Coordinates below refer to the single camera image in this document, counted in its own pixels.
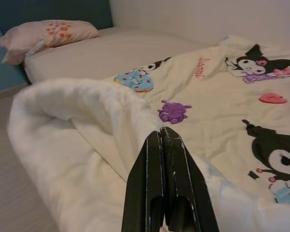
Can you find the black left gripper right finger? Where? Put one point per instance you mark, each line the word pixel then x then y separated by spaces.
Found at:
pixel 186 193

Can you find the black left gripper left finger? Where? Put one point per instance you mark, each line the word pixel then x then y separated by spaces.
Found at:
pixel 142 193

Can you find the pink pillow with orange dots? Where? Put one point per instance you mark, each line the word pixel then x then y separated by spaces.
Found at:
pixel 58 33

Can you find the bed with beige sheet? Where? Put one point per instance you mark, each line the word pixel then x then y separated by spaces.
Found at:
pixel 111 53

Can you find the grey-green upholstered headboard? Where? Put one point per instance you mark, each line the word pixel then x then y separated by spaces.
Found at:
pixel 50 10

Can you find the cream cartoon print blanket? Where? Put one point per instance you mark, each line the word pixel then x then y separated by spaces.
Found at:
pixel 207 101

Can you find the dark bed base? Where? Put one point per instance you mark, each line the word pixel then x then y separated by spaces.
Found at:
pixel 23 72

